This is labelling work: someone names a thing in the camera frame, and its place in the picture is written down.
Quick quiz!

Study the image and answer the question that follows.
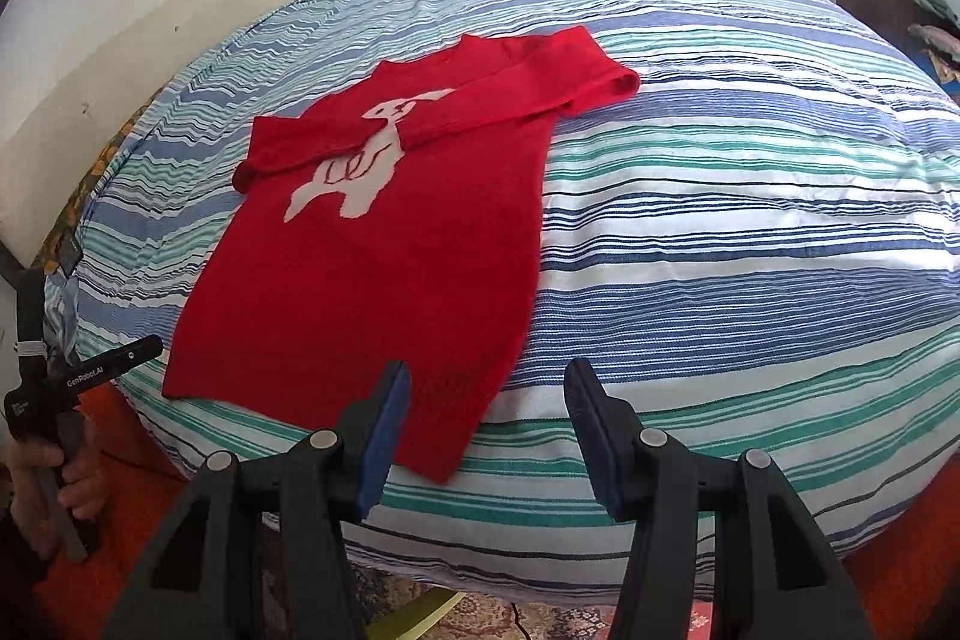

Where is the red sweater with white animal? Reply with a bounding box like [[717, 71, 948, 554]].
[[161, 26, 640, 482]]

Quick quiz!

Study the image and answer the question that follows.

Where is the pile of mixed clothes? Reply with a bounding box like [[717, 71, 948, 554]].
[[908, 25, 960, 85]]

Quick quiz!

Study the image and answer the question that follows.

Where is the person's left hand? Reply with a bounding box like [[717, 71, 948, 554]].
[[7, 416, 107, 560]]

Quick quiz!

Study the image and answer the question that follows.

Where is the patterned floor rug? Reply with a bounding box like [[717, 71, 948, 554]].
[[262, 563, 723, 640]]

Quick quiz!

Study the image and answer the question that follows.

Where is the orange patterned sheet edge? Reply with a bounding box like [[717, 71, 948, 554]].
[[32, 91, 160, 273]]

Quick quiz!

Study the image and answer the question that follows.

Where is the beige headboard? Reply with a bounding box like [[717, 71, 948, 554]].
[[2, 0, 290, 265]]

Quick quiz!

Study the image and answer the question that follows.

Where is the blue green striped bed cover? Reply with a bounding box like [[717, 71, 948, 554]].
[[68, 0, 958, 603]]

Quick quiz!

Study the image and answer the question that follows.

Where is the dark wooden side cabinet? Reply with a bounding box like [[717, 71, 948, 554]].
[[836, 0, 958, 74]]

